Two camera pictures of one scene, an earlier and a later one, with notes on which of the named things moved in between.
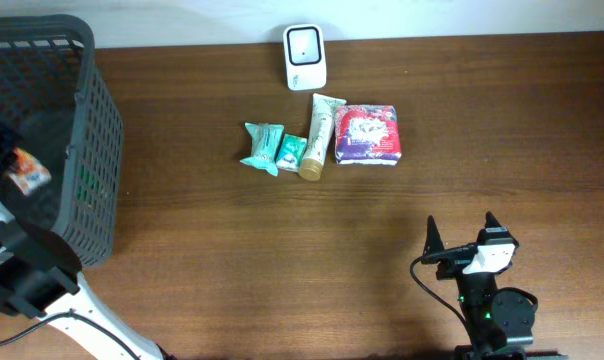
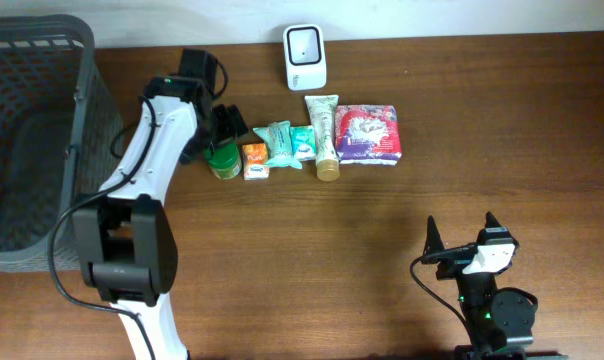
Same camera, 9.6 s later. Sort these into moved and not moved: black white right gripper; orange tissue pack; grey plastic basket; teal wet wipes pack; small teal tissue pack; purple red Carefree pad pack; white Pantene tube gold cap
Moved: small teal tissue pack; white Pantene tube gold cap; teal wet wipes pack; orange tissue pack
Not moved: black white right gripper; grey plastic basket; purple red Carefree pad pack
